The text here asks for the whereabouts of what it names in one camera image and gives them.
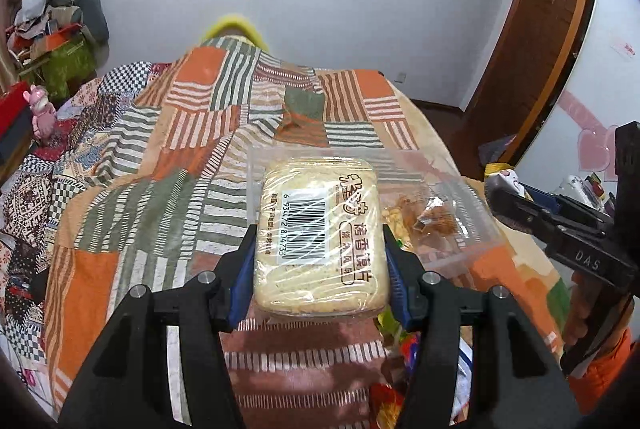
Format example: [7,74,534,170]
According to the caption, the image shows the clear plastic storage box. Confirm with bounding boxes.
[247,145,503,279]

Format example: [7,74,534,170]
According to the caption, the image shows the beige biscuit pack with barcode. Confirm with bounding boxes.
[254,157,390,319]

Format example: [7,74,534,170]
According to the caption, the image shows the clear bag orange snacks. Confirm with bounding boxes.
[382,195,458,239]

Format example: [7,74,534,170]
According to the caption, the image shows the red gift box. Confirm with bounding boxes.
[0,81,28,136]

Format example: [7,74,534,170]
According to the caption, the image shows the pink plush toy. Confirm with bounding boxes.
[23,84,56,141]

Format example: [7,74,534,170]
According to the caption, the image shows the green patterned box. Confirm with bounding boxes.
[32,33,96,105]

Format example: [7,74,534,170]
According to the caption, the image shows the yellow curved bed rail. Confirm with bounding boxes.
[201,14,269,52]

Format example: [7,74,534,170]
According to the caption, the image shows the white sliding wardrobe door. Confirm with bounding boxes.
[515,0,639,194]

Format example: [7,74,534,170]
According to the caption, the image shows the grey green cushion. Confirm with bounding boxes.
[47,0,110,44]

